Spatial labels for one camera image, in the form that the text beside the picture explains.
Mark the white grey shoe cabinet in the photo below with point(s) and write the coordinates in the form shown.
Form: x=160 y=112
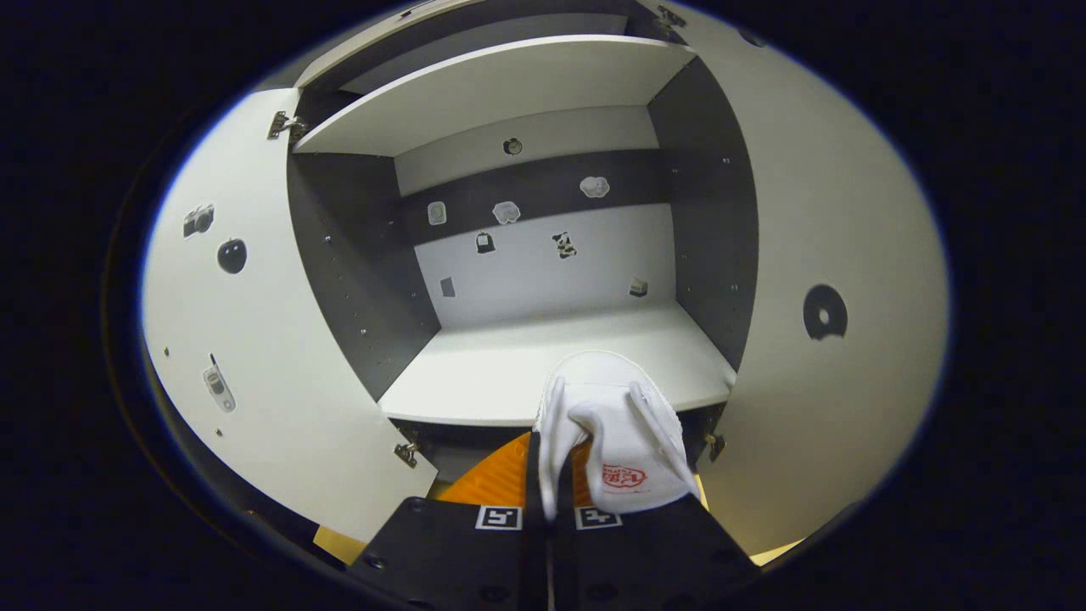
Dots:
x=526 y=373

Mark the white canvas shoe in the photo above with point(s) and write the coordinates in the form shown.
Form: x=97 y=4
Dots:
x=619 y=407

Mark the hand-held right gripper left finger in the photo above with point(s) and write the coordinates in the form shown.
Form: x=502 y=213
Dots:
x=534 y=479

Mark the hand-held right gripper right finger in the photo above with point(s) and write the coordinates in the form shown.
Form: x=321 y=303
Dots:
x=653 y=552

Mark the white shoe cabinet door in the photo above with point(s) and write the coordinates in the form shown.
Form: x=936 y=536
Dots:
x=831 y=212
x=280 y=339

